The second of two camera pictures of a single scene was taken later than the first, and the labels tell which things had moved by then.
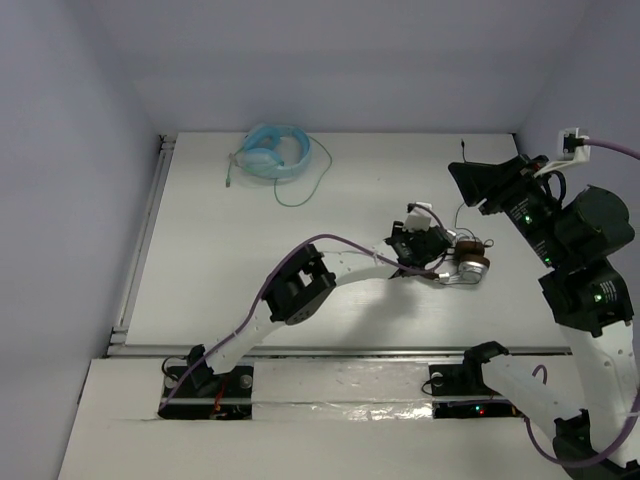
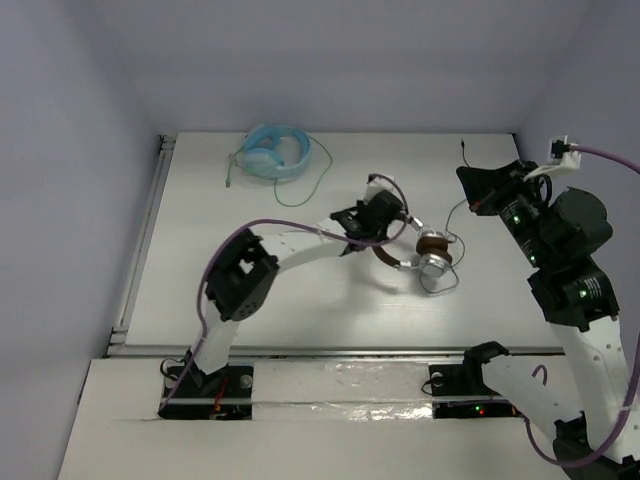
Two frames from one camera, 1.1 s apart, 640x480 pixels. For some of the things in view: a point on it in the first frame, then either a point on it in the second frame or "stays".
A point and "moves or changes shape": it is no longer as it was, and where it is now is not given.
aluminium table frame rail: (119, 346) stays
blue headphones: (260, 158) stays
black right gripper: (497, 182) stays
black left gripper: (435, 242) -> (388, 206)
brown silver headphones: (473, 264) moves or changes shape
